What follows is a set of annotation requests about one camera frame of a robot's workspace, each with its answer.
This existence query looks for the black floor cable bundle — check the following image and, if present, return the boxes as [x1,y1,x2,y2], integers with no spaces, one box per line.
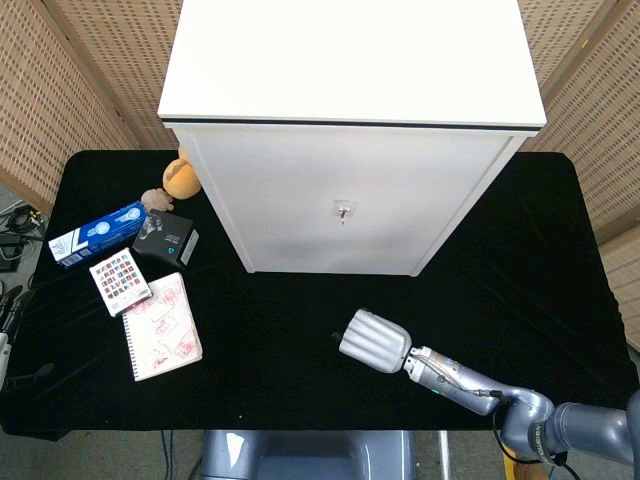
[0,202,49,274]

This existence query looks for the black cable under table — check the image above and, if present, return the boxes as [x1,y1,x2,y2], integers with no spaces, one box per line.
[158,429,175,480]

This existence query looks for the grey robot torso base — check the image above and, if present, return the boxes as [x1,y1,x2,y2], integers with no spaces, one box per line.
[199,429,417,480]

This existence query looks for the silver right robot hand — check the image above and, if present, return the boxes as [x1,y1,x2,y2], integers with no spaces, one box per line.
[331,308,413,374]

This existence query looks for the small brown plush toy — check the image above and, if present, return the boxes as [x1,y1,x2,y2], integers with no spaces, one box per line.
[140,187,175,213]

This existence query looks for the woven wicker folding screen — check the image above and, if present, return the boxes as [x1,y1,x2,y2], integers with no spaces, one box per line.
[517,0,640,351]
[0,0,184,214]

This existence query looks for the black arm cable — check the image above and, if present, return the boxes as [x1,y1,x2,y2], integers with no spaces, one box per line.
[474,389,576,469]

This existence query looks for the black product box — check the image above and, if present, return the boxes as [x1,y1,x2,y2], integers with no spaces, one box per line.
[132,208,200,270]

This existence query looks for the white table leg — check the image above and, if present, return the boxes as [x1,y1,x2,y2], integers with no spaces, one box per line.
[437,432,453,480]

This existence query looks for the blue cardboard box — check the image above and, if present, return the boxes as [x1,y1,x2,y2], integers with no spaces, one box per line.
[48,200,150,271]

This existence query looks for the white spiral notebook red drawings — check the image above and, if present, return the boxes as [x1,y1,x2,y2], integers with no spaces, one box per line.
[122,271,204,383]

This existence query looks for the black table cloth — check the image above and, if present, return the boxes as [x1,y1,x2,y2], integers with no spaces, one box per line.
[0,149,640,441]

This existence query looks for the white box with colourful pictures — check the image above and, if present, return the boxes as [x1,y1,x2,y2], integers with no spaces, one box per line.
[89,247,154,318]

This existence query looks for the white cabinet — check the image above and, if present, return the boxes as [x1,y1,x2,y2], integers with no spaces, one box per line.
[157,0,548,279]

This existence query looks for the yellow plush toy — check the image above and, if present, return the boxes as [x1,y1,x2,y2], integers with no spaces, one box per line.
[162,147,202,199]

